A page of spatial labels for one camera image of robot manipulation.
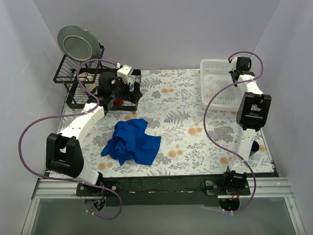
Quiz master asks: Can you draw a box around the blue printed t shirt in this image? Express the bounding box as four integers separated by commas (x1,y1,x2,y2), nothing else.
101,118,161,165

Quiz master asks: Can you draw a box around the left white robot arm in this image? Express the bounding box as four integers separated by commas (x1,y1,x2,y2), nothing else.
46,72,142,196

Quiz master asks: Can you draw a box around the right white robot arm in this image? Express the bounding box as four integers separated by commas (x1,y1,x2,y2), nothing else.
221,56,271,195

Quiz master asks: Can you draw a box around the red bowl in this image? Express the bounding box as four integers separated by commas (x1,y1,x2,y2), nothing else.
113,98,124,106

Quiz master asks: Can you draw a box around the white plastic basket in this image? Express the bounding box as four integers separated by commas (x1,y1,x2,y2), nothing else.
200,59,243,112

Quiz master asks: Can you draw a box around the cream mug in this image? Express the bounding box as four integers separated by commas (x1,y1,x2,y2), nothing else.
79,72,97,92

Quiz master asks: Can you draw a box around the grey green plate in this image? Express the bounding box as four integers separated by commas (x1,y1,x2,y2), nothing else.
57,25,101,63

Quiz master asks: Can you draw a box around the dark blue mug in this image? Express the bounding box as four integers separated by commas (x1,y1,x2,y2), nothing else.
249,141,260,157

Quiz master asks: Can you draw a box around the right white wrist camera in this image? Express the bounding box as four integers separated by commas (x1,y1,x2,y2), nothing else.
228,56,238,71

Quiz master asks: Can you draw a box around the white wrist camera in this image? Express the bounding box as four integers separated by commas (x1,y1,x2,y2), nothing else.
117,65,133,85
228,56,238,71

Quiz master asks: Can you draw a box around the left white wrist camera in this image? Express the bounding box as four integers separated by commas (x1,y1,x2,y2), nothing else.
117,65,133,85

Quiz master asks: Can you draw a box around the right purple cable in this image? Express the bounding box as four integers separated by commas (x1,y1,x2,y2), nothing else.
203,50,265,213

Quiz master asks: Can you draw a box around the purple cable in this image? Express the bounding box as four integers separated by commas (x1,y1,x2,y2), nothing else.
19,58,123,220
203,50,265,213

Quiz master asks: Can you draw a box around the black wire dish rack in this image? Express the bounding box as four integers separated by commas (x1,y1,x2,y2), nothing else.
53,45,142,114

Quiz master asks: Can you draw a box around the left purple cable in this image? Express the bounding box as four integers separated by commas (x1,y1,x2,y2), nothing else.
19,58,123,220

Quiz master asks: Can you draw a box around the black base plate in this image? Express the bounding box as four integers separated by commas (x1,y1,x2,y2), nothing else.
76,173,250,207

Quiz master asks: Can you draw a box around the aluminium frame rail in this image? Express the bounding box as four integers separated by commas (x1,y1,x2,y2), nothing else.
22,177,305,235

